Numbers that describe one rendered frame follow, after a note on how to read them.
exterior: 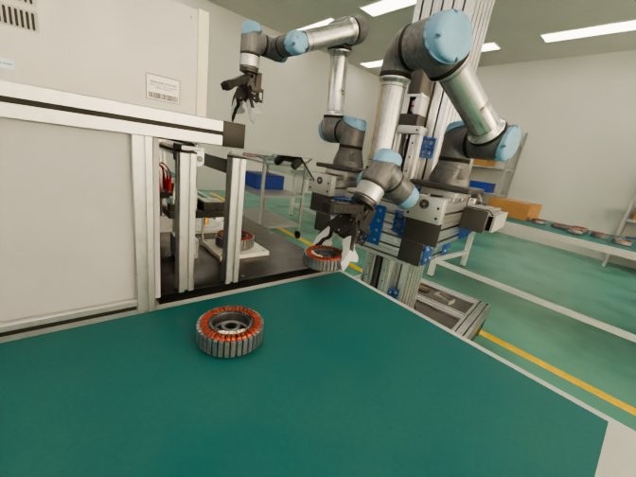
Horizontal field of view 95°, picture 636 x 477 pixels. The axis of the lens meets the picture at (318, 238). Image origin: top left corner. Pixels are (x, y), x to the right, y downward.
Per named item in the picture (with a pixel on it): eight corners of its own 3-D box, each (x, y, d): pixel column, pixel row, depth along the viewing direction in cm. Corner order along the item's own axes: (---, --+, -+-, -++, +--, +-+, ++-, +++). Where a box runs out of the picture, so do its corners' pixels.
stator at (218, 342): (197, 322, 55) (197, 305, 54) (256, 318, 59) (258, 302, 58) (194, 363, 45) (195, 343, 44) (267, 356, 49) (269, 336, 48)
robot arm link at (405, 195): (400, 185, 97) (381, 166, 91) (426, 191, 88) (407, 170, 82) (387, 205, 97) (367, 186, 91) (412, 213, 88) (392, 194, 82)
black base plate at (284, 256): (238, 217, 135) (238, 212, 134) (330, 270, 89) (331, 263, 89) (114, 220, 104) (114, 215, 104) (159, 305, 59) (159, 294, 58)
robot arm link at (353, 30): (381, 39, 129) (296, 62, 107) (362, 43, 137) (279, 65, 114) (379, 6, 123) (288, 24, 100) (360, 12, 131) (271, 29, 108)
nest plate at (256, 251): (245, 239, 99) (246, 236, 98) (269, 255, 88) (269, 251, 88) (200, 243, 89) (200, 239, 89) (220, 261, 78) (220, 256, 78)
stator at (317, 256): (326, 253, 87) (326, 241, 86) (353, 267, 79) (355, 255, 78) (294, 260, 80) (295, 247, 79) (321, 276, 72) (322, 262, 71)
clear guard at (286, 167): (270, 169, 99) (272, 150, 97) (314, 181, 82) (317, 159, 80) (164, 160, 78) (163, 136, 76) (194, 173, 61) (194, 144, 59)
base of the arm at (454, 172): (435, 181, 127) (441, 157, 124) (472, 187, 118) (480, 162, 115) (422, 180, 116) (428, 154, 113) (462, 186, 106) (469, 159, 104)
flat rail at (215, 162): (162, 150, 106) (162, 141, 106) (238, 176, 62) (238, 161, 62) (158, 149, 106) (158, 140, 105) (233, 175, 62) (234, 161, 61)
